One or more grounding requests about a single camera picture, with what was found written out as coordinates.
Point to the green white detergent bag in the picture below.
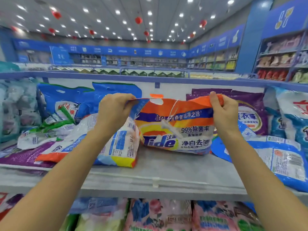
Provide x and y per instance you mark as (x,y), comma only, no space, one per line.
(48,125)

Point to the group of ceiling spotlights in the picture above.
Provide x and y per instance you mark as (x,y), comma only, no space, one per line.
(85,10)

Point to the row of red bottles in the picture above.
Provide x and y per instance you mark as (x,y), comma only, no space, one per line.
(272,75)

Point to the person's left hand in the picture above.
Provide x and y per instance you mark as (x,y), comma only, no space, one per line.
(113,113)

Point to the blue back wall sign band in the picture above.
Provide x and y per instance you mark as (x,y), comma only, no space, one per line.
(120,50)

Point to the blue hanging aisle sign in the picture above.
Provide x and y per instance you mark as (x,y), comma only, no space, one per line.
(60,55)

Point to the person's right forearm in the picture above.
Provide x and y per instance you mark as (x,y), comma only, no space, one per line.
(260,185)

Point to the blue wall column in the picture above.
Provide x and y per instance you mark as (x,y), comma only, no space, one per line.
(252,33)

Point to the person's left forearm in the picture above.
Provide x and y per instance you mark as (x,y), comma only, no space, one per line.
(53,190)

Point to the group of red lanterns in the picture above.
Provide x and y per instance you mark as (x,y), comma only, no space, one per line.
(56,14)

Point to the red white Libai bags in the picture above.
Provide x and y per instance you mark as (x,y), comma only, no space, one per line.
(3,199)

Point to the white security tag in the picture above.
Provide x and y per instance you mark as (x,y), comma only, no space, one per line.
(168,127)

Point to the row of house-shaped cartons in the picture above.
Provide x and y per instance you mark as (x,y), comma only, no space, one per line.
(144,74)

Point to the small blue aisle sign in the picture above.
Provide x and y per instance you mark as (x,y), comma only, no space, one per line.
(103,60)

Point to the blue bird-print detergent bag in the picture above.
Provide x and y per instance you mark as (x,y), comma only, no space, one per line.
(284,163)
(53,96)
(108,87)

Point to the person's right hand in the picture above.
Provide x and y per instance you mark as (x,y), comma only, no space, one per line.
(226,117)

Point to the row of pink packets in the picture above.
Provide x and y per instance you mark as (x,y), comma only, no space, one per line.
(284,44)

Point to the pink floral detergent bag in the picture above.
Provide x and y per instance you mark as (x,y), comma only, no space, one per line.
(156,216)
(216,218)

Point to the orange yellow-swirl detergent bag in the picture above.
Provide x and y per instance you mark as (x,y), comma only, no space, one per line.
(192,132)

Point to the row of pale yellow bottles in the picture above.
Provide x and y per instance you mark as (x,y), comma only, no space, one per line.
(300,76)

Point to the blue icon header signs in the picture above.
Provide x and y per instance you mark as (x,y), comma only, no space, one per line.
(288,19)

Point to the purple Eichimoo lavender bag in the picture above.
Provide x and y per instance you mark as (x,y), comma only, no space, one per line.
(14,197)

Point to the blue side wall sign band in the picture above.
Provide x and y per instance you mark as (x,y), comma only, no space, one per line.
(221,40)

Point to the grey blue-framed shelf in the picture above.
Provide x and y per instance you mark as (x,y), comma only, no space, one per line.
(168,170)

